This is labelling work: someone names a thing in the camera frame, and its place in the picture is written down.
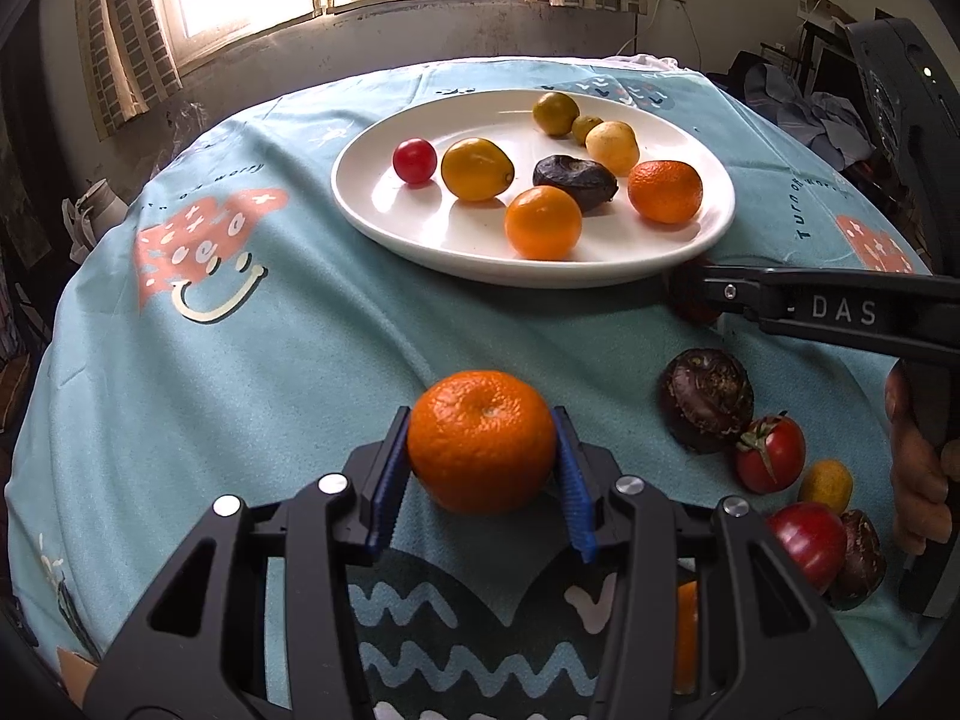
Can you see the white round plate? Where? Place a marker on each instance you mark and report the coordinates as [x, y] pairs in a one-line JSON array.
[[420, 232]]

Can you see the pale yellow lemon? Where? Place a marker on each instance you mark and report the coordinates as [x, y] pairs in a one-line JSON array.
[[611, 148]]

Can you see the white plastic bag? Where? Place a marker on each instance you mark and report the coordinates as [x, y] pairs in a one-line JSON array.
[[79, 229]]

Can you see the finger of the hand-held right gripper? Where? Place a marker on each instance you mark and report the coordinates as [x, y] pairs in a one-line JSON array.
[[731, 291]]

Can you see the red tomato with green stem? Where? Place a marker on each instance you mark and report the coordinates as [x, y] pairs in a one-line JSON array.
[[771, 456]]

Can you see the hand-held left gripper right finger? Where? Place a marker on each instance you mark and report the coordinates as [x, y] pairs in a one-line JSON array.
[[576, 487]]

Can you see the dark wrinkled passion fruit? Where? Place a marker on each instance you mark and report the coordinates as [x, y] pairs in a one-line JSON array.
[[706, 409], [575, 181], [861, 559]]

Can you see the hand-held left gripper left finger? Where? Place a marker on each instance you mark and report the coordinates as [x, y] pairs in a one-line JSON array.
[[390, 480]]

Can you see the yellow orange citrus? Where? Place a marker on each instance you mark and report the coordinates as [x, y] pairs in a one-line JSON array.
[[477, 169]]

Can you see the small yellow kumquat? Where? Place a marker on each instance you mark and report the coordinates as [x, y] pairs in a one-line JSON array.
[[825, 485]]

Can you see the small greenish kumquat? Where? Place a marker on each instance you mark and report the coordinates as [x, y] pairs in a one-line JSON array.
[[585, 130]]

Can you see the white cloth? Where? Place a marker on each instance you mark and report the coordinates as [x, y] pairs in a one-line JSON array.
[[641, 61]]

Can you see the light blue printed tablecloth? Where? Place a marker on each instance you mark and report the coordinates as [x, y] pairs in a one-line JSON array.
[[262, 360]]

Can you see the person's right hand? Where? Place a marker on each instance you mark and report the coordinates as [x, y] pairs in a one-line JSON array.
[[911, 480]]

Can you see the pile of clothes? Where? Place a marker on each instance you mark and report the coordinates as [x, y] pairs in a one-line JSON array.
[[810, 112]]

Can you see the greenish orange tangerine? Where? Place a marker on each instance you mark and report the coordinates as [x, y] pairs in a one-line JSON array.
[[556, 113]]

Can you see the white ceramic jug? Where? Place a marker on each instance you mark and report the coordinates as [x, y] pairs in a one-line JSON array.
[[101, 206]]

